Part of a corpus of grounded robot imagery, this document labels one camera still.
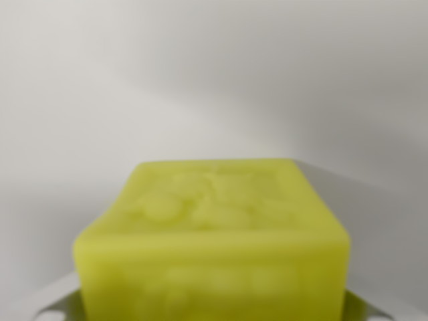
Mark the black grey gripper left finger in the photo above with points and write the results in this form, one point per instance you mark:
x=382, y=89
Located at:
x=68, y=301

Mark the yellow embossed cube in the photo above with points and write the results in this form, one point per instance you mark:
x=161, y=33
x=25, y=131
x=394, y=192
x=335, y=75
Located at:
x=214, y=240

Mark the black grey gripper right finger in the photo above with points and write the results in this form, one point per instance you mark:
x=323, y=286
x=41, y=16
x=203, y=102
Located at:
x=361, y=309

